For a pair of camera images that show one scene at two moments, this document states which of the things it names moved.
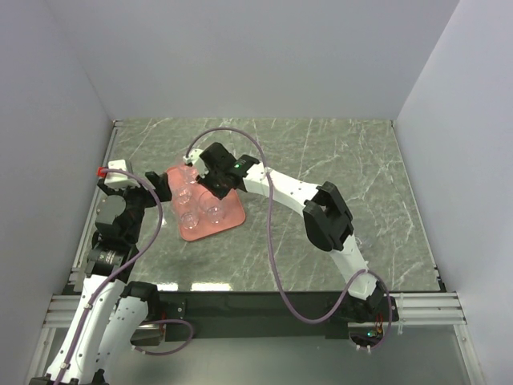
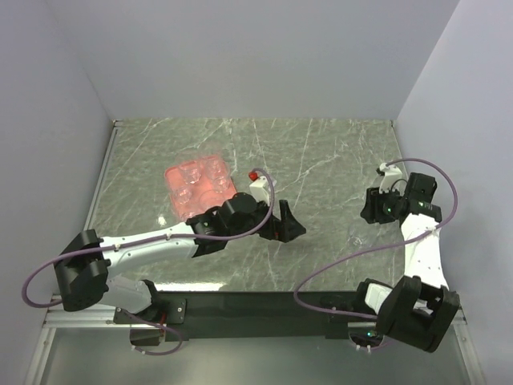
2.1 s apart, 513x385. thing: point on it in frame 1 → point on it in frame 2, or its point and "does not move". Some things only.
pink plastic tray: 199,212 does not move
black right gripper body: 212,181 → 387,205
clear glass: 189,175 does not move
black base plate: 264,315 does not move
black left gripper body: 138,199 → 259,216
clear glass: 212,207 does not move
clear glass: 183,196 does not move
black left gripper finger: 160,184 → 291,227
